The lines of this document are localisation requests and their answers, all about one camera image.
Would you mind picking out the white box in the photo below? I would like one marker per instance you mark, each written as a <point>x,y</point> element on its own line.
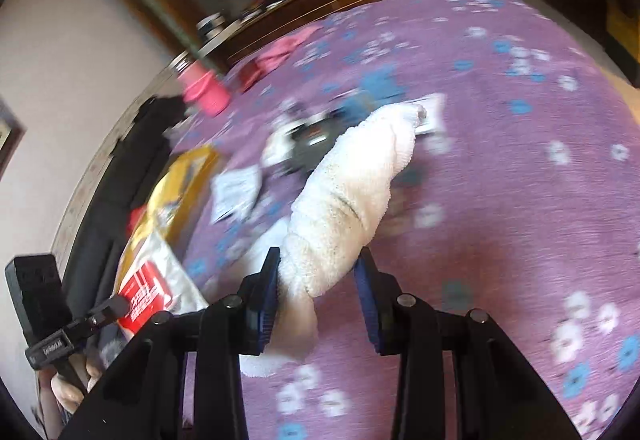
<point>211,25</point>

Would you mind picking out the golden pillar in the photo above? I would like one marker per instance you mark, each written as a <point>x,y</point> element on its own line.
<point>622,29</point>

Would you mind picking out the yellow paper bag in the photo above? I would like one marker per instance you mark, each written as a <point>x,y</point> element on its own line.
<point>180,185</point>

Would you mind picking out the blue cloth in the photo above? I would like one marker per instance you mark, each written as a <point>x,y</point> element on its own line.
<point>361,108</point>

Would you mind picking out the black fabric bag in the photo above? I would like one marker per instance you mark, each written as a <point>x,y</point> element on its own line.
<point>120,180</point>

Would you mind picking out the red label white packet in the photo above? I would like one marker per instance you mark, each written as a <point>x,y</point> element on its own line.
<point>150,287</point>

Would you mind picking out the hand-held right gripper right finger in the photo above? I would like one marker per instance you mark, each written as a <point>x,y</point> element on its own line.
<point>371,307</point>

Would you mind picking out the dark red wallet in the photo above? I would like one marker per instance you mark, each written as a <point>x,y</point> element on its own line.
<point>251,75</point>

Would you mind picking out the pink cloth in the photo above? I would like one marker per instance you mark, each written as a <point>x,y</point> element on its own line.
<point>285,49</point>

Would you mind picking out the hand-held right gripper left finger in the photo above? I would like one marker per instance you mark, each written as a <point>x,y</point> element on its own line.
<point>267,302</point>

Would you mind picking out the pink water bottle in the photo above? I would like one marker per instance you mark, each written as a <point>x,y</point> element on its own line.
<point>205,87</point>

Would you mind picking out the wooden picture frame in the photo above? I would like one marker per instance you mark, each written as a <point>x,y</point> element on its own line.
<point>10,139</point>

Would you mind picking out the purple floral blanket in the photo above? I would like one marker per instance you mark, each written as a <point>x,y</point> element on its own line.
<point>500,220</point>

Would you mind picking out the person's left hand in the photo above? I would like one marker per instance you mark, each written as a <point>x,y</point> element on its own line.
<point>65,395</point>

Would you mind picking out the white towel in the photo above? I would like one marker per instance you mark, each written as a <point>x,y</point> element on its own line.
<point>350,190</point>

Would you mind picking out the white lemon print packet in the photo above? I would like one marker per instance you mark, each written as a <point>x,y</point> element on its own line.
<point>276,147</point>

